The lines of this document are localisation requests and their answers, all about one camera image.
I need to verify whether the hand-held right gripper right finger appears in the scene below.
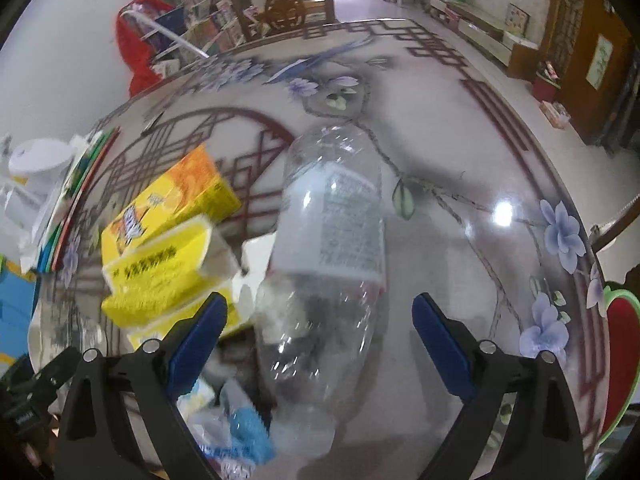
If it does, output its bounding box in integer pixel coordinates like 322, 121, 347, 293
411, 292, 586, 480

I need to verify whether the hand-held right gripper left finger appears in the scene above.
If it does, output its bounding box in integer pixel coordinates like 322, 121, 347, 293
54, 291, 228, 480

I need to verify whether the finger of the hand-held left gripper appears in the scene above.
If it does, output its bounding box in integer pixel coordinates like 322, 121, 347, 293
27, 347, 81, 403

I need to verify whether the yellow medicine box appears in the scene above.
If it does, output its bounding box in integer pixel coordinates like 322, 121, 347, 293
101, 214, 243, 328

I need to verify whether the blue foil packet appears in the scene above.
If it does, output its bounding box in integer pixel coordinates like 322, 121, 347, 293
190, 380, 276, 466

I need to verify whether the orange yellow box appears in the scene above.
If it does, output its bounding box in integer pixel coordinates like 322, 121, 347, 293
101, 144, 242, 267

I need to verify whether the large clear plastic bottle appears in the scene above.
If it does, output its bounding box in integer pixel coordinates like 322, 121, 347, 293
255, 122, 389, 456

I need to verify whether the red green-rimmed trash bin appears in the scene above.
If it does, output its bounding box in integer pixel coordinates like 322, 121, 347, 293
597, 282, 640, 446

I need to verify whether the blue green building block toy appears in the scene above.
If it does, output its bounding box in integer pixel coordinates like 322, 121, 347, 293
0, 255, 38, 366

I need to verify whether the stack of thin books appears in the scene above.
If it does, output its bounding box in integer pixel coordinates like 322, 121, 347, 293
37, 127, 123, 273

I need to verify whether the white bead strand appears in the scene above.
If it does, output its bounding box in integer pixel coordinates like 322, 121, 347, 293
602, 200, 636, 228

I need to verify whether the dark pen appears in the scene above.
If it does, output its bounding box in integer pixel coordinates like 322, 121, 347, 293
141, 110, 166, 136

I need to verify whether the tissue box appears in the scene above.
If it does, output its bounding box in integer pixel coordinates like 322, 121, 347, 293
540, 101, 572, 128

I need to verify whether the red bucket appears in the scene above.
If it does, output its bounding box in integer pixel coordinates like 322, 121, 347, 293
532, 62, 561, 103

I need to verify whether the red cloth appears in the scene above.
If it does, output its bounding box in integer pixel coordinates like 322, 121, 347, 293
116, 0, 176, 97

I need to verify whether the low television cabinet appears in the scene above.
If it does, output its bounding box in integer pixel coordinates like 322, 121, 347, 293
430, 0, 541, 81

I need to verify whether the green scroll painting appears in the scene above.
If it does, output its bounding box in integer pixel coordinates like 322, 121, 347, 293
586, 35, 614, 91

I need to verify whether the white book rack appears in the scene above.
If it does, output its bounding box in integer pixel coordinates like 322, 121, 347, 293
125, 0, 246, 78

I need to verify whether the small framed picture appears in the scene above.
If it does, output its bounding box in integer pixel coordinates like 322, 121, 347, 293
505, 3, 530, 31

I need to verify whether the dark wooden dining chair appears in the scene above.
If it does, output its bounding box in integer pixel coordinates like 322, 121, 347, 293
222, 0, 336, 43

